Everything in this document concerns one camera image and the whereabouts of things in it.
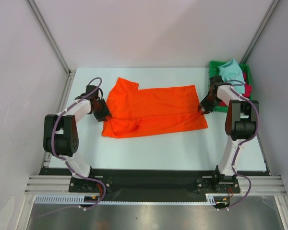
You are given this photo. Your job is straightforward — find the orange t shirt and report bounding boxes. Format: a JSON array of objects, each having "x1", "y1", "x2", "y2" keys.
[{"x1": 101, "y1": 78, "x2": 208, "y2": 138}]

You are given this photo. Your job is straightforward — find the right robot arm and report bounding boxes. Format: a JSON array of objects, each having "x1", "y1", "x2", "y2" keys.
[{"x1": 198, "y1": 75, "x2": 259, "y2": 192}]

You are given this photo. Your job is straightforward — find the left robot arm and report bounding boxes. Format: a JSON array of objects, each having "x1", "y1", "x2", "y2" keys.
[{"x1": 43, "y1": 85, "x2": 111, "y2": 192}]

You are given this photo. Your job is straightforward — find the green plastic bin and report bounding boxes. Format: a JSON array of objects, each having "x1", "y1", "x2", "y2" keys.
[{"x1": 209, "y1": 61, "x2": 252, "y2": 99}]

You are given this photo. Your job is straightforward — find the teal t shirt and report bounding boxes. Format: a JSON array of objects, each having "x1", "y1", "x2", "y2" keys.
[{"x1": 217, "y1": 59, "x2": 245, "y2": 94}]

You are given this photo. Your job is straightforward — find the red t shirt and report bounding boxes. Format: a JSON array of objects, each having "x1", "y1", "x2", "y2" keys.
[{"x1": 219, "y1": 71, "x2": 252, "y2": 107}]

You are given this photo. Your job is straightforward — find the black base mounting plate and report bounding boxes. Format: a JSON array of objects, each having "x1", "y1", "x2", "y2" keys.
[{"x1": 39, "y1": 168, "x2": 269, "y2": 203}]

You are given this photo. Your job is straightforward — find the white slotted cable duct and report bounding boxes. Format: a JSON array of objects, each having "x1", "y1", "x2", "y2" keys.
[{"x1": 35, "y1": 195, "x2": 225, "y2": 206}]

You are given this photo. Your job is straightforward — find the left aluminium corner post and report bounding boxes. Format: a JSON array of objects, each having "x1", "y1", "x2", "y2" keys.
[{"x1": 25, "y1": 0, "x2": 72, "y2": 75}]

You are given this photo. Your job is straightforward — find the aluminium corner post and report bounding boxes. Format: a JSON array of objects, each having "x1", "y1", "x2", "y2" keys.
[
  {"x1": 25, "y1": 0, "x2": 72, "y2": 75},
  {"x1": 240, "y1": 0, "x2": 282, "y2": 64}
]

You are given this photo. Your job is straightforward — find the right aluminium corner post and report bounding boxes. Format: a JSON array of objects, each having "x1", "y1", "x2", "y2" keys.
[{"x1": 240, "y1": 0, "x2": 282, "y2": 64}]

